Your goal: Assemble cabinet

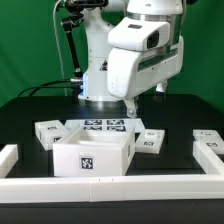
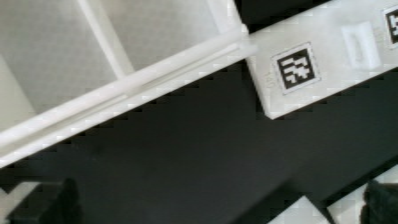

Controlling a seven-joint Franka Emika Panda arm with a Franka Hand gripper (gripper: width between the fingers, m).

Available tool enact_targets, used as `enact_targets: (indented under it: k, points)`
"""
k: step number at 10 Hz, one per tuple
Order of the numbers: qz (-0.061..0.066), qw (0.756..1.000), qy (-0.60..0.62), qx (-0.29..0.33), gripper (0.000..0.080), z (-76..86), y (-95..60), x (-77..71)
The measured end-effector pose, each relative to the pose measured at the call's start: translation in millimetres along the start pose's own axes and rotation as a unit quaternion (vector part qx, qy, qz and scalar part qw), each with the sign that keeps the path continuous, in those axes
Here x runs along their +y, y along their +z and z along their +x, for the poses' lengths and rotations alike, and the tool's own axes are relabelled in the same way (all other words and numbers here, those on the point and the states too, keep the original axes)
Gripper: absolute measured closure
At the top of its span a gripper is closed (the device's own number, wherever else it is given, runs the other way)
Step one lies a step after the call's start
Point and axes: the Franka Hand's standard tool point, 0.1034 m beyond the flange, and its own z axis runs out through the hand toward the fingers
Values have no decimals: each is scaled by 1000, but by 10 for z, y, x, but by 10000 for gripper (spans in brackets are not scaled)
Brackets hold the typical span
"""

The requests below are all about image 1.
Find white cabinet door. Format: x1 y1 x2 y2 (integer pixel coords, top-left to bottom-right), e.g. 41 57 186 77
135 129 165 154
193 129 224 155

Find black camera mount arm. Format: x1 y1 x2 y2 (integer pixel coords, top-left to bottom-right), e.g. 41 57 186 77
55 0 108 78

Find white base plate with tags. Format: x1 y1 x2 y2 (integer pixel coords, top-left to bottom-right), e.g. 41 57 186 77
65 118 145 133

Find grey hanging cable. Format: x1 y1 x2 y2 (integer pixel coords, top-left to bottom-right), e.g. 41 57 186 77
52 0 68 97

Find white cabinet body box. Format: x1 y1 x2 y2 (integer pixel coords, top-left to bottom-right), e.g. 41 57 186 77
53 127 135 177

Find white cabinet top block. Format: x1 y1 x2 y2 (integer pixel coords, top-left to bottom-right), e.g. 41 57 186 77
35 120 68 151

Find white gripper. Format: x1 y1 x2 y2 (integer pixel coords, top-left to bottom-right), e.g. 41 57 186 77
107 17 183 118

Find white right fence piece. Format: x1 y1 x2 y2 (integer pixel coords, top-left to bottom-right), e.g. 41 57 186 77
193 141 224 176

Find black cables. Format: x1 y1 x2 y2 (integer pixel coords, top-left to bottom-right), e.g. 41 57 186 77
17 77 84 98

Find white front fence rail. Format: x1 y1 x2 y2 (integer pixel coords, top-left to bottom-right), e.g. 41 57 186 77
0 175 224 203

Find white fence piece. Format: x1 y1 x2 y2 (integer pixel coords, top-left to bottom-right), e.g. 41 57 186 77
193 141 224 176
0 144 18 178

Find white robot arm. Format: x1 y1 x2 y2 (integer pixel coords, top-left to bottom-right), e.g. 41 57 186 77
79 0 186 118

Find white left fence piece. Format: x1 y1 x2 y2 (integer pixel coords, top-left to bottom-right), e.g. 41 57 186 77
0 144 18 178

